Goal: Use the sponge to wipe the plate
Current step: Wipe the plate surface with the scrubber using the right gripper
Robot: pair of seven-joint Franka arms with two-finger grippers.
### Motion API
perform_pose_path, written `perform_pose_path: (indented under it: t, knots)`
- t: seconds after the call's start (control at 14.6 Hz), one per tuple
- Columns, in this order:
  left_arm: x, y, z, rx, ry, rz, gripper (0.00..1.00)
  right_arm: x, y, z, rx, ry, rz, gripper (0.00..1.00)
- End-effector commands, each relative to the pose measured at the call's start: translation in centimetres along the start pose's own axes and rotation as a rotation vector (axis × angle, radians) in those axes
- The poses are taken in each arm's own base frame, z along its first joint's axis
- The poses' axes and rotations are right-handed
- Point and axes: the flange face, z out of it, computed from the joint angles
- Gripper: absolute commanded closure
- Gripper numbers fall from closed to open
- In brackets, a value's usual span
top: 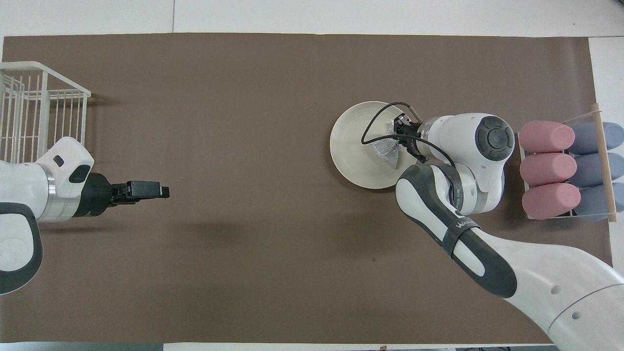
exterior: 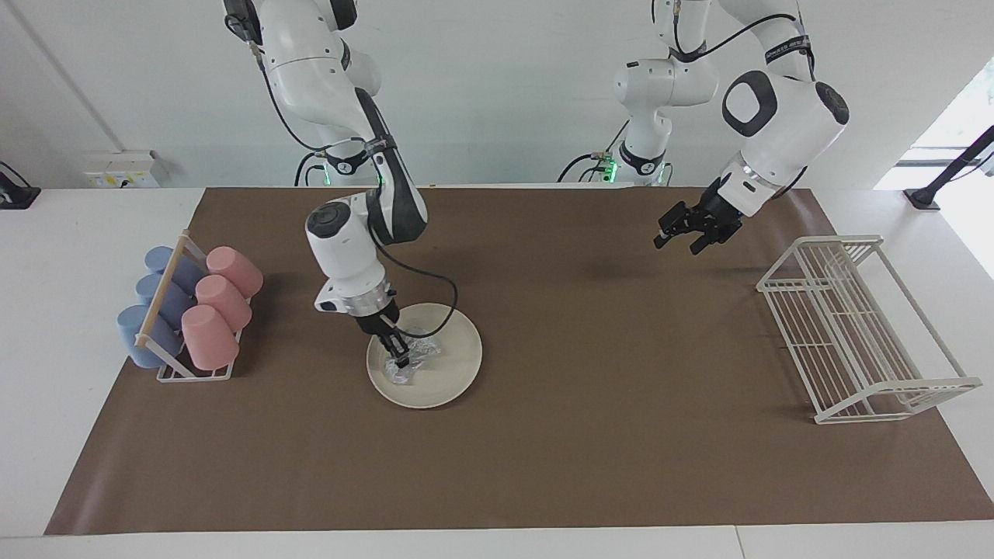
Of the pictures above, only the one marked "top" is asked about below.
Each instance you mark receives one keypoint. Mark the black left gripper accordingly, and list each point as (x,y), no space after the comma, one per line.
(97,195)

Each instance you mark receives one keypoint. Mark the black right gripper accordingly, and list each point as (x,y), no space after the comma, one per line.
(408,130)

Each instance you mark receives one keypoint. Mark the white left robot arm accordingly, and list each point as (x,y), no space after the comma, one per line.
(24,190)

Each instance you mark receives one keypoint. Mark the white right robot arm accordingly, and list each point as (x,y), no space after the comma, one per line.
(463,136)

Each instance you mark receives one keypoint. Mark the cream round plate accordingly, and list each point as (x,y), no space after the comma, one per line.
(351,146)

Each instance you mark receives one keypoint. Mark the brown paper table mat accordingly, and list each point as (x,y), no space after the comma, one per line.
(243,273)

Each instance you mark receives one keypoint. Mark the pink foam cylinder top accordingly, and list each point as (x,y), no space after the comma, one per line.
(546,136)

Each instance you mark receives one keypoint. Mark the pink foam cylinder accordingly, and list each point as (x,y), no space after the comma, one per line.
(551,201)
(546,169)
(546,136)

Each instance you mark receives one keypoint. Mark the pink foam cylinder middle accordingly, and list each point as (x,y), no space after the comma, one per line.
(546,169)

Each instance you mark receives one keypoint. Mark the pink foam cylinder bottom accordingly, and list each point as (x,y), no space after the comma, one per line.
(551,201)

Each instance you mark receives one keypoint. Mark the blue foam cylinder top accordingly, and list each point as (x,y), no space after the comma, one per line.
(590,139)

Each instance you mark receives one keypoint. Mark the blue foam cylinder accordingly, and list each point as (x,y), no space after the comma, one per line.
(594,201)
(590,139)
(590,170)

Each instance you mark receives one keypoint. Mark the blue foam cylinder middle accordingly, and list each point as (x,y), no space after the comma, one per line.
(590,170)

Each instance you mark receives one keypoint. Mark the white cup rack wooden rod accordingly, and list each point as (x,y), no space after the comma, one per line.
(603,161)

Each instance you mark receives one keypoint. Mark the blue foam cylinder bottom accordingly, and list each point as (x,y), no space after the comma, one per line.
(594,201)

